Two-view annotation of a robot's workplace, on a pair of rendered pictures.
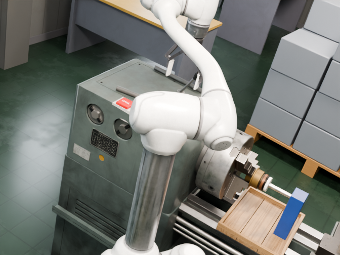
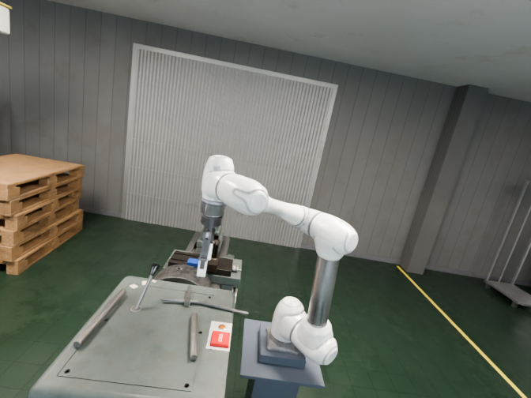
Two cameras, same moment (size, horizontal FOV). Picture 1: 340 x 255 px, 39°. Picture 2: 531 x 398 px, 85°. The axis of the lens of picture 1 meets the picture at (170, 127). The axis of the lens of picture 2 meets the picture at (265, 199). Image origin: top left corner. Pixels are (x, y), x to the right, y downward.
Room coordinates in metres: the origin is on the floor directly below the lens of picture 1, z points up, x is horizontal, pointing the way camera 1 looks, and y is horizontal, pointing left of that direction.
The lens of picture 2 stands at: (2.11, 0.97, 1.97)
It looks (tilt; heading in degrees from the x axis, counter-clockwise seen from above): 14 degrees down; 243
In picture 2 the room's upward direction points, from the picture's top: 11 degrees clockwise
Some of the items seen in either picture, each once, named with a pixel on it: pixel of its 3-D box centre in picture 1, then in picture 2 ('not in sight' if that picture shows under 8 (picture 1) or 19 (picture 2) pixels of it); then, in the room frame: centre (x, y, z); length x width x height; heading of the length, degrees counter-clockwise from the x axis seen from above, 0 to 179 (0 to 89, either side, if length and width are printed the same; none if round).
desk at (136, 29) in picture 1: (139, 38); not in sight; (4.70, 0.54, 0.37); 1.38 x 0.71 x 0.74; 66
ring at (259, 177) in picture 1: (257, 178); not in sight; (1.76, -0.43, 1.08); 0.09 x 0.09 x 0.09; 68
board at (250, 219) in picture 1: (262, 221); not in sight; (1.73, -0.52, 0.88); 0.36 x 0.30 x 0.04; 157
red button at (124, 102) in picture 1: (125, 103); (220, 339); (1.78, 0.21, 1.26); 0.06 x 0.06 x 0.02; 67
